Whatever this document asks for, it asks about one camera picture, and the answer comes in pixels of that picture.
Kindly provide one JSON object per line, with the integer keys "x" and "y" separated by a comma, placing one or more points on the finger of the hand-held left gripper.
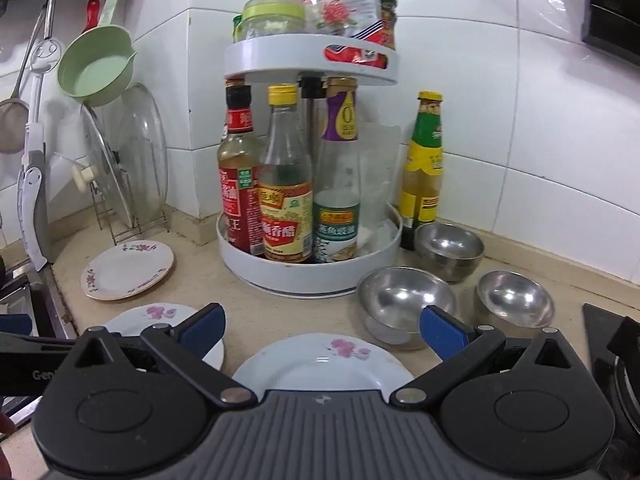
{"x": 35, "y": 342}

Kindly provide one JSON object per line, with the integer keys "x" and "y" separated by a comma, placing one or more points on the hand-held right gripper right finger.
{"x": 440, "y": 329}

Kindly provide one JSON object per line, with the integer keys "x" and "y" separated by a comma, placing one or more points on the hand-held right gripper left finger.
{"x": 205, "y": 325}

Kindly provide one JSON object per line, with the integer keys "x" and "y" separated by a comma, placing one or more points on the large steel bowl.
{"x": 395, "y": 300}

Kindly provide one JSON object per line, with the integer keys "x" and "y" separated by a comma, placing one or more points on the pink flower white plate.
{"x": 310, "y": 365}
{"x": 150, "y": 315}

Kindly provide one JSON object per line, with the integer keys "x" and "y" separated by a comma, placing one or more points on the stainless steel sink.
{"x": 35, "y": 300}

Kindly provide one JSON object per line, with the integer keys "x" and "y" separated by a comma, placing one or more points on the deep steel bowl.
{"x": 447, "y": 250}

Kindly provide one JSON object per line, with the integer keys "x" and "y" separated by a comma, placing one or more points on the shallow steel bowl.
{"x": 515, "y": 300}

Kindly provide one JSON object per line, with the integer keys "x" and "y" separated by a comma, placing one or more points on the floral rim white plate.
{"x": 125, "y": 272}

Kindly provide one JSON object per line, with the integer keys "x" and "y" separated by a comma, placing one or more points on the white two-tier rotating rack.
{"x": 310, "y": 280}

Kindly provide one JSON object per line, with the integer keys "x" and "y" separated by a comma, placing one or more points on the yellow cap vinegar bottle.
{"x": 285, "y": 230}

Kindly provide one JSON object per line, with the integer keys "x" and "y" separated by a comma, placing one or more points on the red label sauce bottle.
{"x": 237, "y": 200}

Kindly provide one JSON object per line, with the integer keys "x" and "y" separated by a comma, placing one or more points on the purple label sauce bottle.
{"x": 336, "y": 230}

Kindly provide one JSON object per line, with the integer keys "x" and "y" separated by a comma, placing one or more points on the black gas stove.
{"x": 600, "y": 330}

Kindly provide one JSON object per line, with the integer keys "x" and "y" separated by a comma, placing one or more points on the clear plastic bag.
{"x": 378, "y": 175}

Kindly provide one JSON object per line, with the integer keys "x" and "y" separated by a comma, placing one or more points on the yellow green sauce bottle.
{"x": 422, "y": 160}

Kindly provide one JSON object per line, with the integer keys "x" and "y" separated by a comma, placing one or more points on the glass lid cream knob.
{"x": 84, "y": 176}

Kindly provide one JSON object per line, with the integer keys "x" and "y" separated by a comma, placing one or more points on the white plastic kitchen tool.
{"x": 32, "y": 160}

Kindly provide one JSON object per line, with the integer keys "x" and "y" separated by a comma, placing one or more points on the metal mesh strainer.
{"x": 12, "y": 125}

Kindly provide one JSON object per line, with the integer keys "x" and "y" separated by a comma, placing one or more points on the green plastic saucepan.
{"x": 95, "y": 75}

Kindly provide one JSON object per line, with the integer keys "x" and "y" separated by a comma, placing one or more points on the red blue striped packet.
{"x": 372, "y": 35}

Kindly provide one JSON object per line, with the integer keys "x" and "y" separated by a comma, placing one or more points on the glass jar green lid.
{"x": 272, "y": 22}

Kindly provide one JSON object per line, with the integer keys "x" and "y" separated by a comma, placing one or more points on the dark jar printed label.
{"x": 389, "y": 15}

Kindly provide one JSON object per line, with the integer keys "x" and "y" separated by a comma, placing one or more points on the red printed snack packet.
{"x": 340, "y": 10}

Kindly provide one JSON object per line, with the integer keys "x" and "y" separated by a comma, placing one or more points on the black range hood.
{"x": 615, "y": 10}

